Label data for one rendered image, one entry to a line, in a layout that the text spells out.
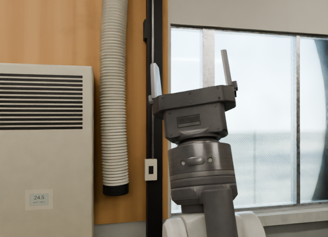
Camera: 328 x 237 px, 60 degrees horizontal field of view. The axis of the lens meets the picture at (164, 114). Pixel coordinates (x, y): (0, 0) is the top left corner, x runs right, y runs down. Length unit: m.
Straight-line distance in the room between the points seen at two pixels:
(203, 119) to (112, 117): 1.28
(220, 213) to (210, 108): 0.14
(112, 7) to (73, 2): 0.29
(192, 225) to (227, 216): 0.05
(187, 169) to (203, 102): 0.09
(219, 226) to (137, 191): 1.58
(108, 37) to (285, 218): 1.69
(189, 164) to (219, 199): 0.06
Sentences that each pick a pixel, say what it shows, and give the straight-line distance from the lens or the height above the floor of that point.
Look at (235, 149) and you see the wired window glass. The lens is 2.13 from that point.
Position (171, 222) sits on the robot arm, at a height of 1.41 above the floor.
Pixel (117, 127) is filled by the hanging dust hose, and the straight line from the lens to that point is 1.65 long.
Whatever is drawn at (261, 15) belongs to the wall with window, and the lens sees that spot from 2.25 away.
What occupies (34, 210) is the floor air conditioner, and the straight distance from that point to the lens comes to 1.64.
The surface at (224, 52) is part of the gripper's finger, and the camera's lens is 0.43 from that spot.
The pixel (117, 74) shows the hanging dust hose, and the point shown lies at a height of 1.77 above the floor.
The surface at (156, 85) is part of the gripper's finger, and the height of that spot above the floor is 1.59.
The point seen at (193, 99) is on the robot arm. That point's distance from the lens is 0.39.
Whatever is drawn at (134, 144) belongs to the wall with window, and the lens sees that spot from 1.84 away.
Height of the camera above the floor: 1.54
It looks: level
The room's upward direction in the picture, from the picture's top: straight up
